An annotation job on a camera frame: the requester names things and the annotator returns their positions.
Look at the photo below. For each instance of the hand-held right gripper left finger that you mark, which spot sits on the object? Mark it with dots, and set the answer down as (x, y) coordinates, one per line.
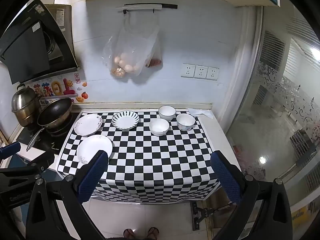
(92, 175)

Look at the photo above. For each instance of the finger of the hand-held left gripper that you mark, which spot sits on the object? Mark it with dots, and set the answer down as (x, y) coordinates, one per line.
(37, 162)
(10, 150)

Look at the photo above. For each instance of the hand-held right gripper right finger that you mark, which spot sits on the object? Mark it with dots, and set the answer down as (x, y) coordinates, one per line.
(225, 177)

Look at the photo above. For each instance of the white bowl blue pattern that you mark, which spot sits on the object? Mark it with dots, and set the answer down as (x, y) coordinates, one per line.
(185, 122)

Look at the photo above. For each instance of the white bowl dark rim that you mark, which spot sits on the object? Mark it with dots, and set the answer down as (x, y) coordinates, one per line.
(159, 127)
(167, 112)

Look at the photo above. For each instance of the black induction cooktop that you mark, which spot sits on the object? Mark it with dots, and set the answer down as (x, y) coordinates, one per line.
(51, 143)

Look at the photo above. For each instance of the plain white plate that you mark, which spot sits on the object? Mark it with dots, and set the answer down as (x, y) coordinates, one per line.
(92, 147)

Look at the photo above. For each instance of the stainless steel pot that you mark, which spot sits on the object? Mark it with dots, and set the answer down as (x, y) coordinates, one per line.
(23, 105)

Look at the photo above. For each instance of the white plate floral print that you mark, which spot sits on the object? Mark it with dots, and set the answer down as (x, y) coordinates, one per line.
(88, 125)

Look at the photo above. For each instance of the black white checkered mat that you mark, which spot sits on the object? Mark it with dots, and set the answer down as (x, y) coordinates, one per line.
(150, 160)

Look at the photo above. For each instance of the white plate striped rim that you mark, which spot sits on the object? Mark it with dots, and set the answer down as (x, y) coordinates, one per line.
(125, 120)

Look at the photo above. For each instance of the white paper sheet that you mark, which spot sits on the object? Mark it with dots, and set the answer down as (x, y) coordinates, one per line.
(201, 112)

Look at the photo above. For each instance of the person's left foot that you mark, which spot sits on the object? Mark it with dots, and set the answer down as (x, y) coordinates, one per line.
(129, 233)

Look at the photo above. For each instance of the patterned glass door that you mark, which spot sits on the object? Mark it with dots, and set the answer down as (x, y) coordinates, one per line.
(275, 105)

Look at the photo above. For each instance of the plastic bag of brown food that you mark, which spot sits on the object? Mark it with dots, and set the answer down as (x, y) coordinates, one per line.
(118, 72)

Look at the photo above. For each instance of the black range hood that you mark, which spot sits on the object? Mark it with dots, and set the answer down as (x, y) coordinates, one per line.
(25, 42)

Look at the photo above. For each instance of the clear plastic bag of eggs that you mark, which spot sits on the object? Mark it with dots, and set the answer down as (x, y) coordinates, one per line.
(130, 55)

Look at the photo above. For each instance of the plastic bag of red food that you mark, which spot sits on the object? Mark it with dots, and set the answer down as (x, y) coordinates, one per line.
(155, 61)

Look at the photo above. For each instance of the black metal frame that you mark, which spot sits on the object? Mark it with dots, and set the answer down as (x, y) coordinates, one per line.
(200, 215)

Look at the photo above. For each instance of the colourful wall stickers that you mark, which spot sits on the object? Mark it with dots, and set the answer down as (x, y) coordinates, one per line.
(57, 87)

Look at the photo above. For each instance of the white wall socket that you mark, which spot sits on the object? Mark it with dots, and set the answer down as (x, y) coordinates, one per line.
(201, 72)
(188, 70)
(212, 73)

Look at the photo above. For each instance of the wall hook rail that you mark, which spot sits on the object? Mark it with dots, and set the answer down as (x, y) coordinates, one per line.
(147, 6)

